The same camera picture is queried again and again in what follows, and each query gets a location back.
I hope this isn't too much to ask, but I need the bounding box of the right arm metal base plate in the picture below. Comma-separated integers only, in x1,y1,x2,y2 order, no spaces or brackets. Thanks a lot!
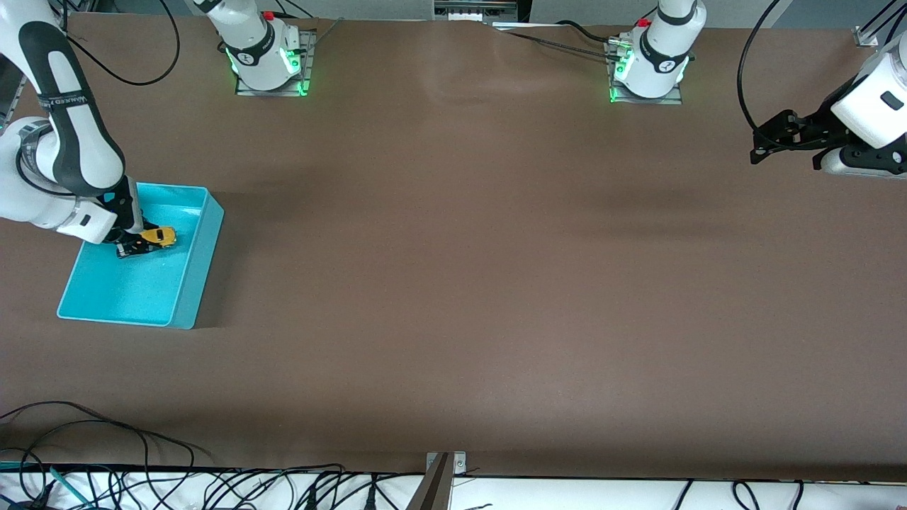
235,28,314,97

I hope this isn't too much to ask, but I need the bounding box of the metal clamp bracket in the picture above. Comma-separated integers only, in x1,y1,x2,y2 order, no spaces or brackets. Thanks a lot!
425,451,467,477

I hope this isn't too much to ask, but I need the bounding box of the turquoise plastic bin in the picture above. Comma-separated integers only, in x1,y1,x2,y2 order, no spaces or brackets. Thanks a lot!
57,183,225,330

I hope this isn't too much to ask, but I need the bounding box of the thin grey cable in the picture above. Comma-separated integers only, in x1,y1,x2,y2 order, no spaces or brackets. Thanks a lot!
312,18,346,50

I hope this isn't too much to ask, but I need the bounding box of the thick black base cable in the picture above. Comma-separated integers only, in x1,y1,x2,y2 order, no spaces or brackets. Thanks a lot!
555,20,621,45

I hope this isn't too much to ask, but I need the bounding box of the grey camera mount pole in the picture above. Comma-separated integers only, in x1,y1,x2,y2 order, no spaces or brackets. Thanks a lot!
405,453,454,510

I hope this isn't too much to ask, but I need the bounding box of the teal handled tool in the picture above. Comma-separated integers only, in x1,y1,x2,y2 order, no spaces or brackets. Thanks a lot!
48,466,94,506

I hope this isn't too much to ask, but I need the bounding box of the grey power strip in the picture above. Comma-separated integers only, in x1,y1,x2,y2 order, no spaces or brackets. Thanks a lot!
434,0,522,22

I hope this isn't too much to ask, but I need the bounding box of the thin black base cable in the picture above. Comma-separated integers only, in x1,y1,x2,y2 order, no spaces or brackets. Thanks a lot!
505,30,617,60

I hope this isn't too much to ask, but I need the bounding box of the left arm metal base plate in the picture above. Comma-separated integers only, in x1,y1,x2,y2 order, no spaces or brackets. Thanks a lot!
606,39,685,106

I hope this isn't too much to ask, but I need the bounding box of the aluminium frame rail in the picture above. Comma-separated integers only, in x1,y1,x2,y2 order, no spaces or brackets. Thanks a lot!
0,67,30,118

